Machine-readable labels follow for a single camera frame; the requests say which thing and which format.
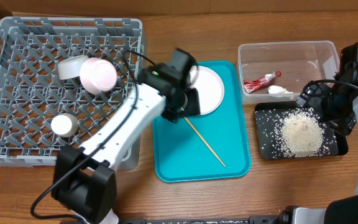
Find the large white plate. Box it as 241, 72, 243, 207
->
190, 66, 225, 115

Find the pile of rice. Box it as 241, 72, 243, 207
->
256, 107, 338, 158

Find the wooden chopstick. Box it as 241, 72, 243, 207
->
184, 117, 226, 167

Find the red snack wrapper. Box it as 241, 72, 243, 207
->
243, 71, 282, 93

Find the grey shallow bowl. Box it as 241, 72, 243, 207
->
57, 55, 89, 80

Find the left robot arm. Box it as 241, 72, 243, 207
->
50, 48, 201, 223

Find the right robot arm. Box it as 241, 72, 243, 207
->
277, 42, 358, 224

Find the teal plastic tray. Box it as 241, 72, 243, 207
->
152, 60, 251, 182

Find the black plastic tray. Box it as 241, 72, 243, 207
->
254, 98, 349, 161

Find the crumpled white tissue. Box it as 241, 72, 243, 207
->
267, 85, 292, 94

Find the clear plastic bin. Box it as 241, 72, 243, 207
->
237, 40, 340, 105

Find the grey plastic dish rack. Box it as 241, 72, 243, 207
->
0, 17, 147, 167

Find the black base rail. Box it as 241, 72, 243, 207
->
119, 214, 292, 224

